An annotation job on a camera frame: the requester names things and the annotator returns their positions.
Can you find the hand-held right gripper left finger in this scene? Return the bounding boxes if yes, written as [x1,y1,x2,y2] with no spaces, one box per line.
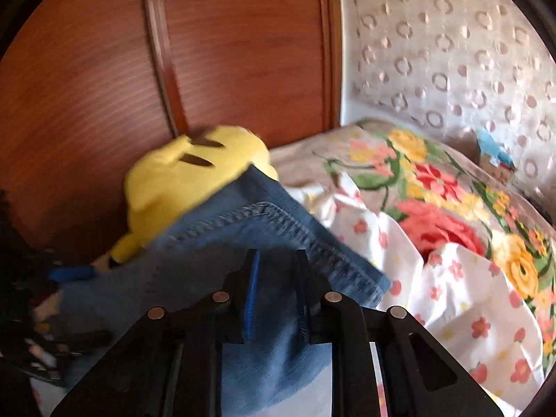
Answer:
[50,250,261,417]

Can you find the white floral bed sheet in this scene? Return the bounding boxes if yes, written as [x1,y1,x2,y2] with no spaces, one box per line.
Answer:
[287,174,548,417]

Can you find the circle patterned sheer curtain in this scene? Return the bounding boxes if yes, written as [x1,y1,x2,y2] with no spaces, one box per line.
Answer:
[347,0,556,209]

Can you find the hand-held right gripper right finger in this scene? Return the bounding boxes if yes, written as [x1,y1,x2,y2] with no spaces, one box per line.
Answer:
[295,250,505,417]

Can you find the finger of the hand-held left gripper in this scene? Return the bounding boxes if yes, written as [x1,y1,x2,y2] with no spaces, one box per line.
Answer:
[61,330,113,347]
[48,265,96,283]

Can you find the blue denim pants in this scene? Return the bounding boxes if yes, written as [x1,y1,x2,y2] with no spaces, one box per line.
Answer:
[56,163,392,417]

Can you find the beige floral blanket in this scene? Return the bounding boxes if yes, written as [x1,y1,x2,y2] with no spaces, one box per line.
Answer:
[269,119,556,383]

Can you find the yellow plush toy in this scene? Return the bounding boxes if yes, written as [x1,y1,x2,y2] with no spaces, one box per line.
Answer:
[106,125,281,270]

